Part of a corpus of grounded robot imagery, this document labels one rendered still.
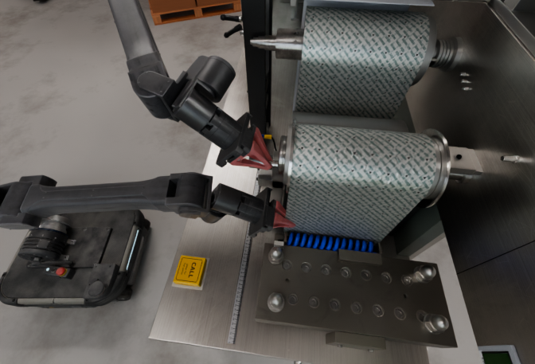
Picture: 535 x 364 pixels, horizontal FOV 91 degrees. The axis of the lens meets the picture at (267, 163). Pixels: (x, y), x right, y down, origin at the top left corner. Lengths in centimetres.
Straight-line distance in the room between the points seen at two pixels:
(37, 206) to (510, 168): 84
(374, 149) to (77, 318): 179
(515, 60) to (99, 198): 76
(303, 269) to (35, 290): 146
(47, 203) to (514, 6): 91
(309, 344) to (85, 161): 215
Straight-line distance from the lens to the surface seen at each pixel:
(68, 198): 67
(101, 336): 187
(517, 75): 56
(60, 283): 177
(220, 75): 47
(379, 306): 67
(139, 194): 57
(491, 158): 56
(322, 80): 61
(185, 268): 78
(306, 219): 61
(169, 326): 79
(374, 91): 64
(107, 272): 162
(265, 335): 75
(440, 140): 53
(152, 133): 245
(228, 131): 46
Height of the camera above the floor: 165
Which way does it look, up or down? 54 degrees down
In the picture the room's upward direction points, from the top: straight up
